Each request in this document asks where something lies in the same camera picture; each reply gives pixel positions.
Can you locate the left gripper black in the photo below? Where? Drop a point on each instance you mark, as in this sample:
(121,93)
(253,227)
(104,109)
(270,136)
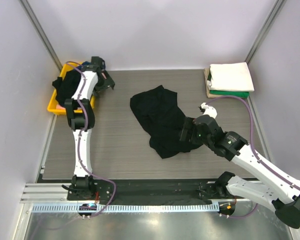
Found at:
(107,83)

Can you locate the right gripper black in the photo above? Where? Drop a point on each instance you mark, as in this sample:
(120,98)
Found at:
(189,124)

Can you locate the black t shirt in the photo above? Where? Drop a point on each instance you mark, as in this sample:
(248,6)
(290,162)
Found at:
(157,112)

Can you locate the yellow plastic bin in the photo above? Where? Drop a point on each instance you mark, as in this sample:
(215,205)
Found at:
(53,105)

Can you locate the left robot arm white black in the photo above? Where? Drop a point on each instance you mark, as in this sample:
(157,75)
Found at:
(81,119)

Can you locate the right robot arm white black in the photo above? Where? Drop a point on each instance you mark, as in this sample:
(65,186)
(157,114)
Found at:
(276,190)

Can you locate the blue shirt in bin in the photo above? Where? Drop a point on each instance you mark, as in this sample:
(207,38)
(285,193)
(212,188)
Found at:
(86,63)

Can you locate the black shirt in bin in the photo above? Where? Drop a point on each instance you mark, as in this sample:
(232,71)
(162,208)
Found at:
(65,87)

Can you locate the folded white t shirt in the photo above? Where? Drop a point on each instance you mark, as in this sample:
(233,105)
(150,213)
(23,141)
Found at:
(231,77)

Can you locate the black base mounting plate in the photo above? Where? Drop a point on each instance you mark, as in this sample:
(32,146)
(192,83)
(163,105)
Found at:
(149,192)

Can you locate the left aluminium frame post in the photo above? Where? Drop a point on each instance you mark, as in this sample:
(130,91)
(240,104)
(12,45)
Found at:
(40,32)

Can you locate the aluminium frame post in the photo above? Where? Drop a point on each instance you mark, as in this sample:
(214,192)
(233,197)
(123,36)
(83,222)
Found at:
(265,29)
(40,32)

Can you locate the slotted cable duct strip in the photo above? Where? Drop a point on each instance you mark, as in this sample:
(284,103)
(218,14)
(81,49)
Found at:
(89,208)

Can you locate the right aluminium frame post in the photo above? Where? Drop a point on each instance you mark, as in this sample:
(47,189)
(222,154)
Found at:
(265,29)

